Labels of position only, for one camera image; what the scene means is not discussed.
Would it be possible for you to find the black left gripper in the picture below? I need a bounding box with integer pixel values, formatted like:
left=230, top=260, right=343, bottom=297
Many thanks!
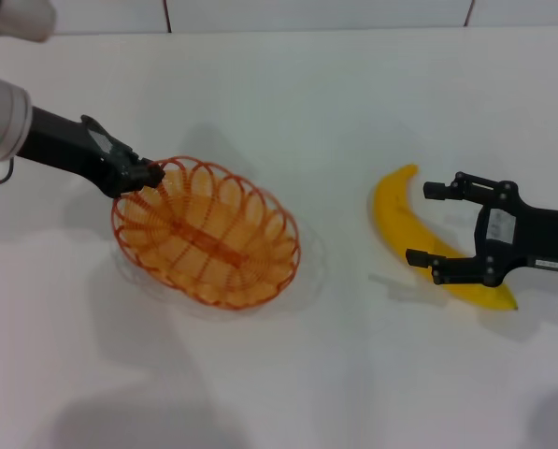
left=15, top=106, right=166, bottom=199

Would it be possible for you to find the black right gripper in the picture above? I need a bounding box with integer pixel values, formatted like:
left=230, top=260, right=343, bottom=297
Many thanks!
left=405, top=170, right=558, bottom=287

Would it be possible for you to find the yellow banana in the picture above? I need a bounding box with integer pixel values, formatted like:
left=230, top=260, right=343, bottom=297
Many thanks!
left=369, top=163, right=520, bottom=311

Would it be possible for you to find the orange wire oval basket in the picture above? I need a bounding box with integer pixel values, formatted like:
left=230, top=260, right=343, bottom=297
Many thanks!
left=111, top=156, right=302, bottom=311

